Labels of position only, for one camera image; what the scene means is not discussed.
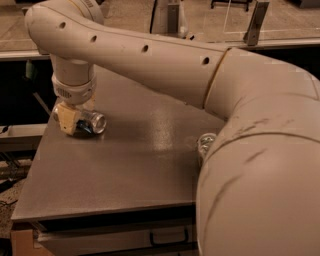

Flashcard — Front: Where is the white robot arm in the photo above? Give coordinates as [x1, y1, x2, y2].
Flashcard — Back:
[25, 0, 320, 256]

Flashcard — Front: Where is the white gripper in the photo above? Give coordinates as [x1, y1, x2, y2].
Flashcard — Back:
[52, 75, 97, 135]

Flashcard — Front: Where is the silver blue redbull can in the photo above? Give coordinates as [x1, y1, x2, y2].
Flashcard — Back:
[52, 103, 108, 136]

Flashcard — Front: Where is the silver green soda can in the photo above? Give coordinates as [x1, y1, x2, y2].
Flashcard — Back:
[197, 133, 217, 166]

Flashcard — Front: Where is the glass barrier panel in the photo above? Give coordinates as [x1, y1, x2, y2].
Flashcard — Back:
[0, 0, 320, 51]

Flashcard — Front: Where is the metal bracket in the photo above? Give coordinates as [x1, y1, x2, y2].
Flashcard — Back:
[243, 0, 270, 46]
[167, 4, 179, 34]

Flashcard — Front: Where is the right metal bracket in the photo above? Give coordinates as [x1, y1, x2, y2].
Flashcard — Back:
[243, 0, 270, 46]

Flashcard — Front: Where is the grey drawer with handle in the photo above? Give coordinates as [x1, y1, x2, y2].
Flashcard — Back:
[38, 225, 197, 256]

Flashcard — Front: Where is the middle metal bracket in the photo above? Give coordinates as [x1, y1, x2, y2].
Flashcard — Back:
[167, 4, 179, 34]

